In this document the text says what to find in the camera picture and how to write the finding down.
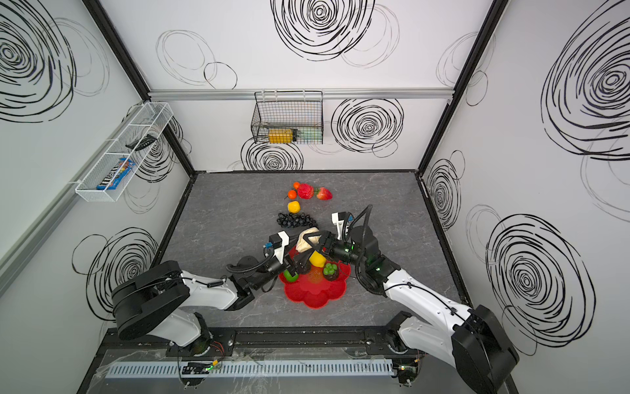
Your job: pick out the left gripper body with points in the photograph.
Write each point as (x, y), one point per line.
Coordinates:
(269, 270)

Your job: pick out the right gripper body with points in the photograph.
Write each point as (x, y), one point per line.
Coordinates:
(345, 250)

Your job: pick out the large yellow lemon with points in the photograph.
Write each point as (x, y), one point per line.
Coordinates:
(317, 260)

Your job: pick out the beige potato shaped fruit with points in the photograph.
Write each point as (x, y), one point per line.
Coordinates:
(308, 239)

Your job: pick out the dark purple plum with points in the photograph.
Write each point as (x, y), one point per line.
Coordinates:
(331, 272)

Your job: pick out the green lime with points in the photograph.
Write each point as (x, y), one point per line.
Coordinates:
(289, 277)

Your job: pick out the red strawberry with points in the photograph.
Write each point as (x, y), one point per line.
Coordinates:
(324, 194)

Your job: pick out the red flower shaped bowl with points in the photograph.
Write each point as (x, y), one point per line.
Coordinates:
(313, 289)

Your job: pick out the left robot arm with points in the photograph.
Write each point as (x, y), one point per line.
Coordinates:
(155, 302)

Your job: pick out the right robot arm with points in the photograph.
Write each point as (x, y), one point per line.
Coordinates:
(472, 340)

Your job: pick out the red pink apple fruit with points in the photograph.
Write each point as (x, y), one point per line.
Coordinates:
(305, 191)

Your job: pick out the black grape bunch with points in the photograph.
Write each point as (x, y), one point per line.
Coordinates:
(296, 220)

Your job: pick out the small yellow lemon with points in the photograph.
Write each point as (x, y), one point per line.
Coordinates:
(294, 207)

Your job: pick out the green box in basket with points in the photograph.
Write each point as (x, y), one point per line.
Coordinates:
(310, 135)

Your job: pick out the yellow box in basket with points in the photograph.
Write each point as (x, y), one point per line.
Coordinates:
(281, 136)

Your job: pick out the blue candy packet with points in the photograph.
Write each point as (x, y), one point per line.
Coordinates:
(120, 170)

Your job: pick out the black remote control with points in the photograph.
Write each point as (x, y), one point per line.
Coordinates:
(141, 143)

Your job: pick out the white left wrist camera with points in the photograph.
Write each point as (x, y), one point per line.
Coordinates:
(279, 242)

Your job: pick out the white slotted cable duct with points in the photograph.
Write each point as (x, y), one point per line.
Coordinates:
(248, 369)

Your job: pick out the black wire basket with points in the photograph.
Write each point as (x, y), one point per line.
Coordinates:
(285, 113)

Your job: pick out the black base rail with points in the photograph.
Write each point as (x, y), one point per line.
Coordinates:
(369, 340)

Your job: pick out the white wire shelf basket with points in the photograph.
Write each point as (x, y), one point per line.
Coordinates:
(152, 164)

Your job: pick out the aluminium wall rail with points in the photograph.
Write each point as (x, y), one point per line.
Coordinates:
(295, 93)

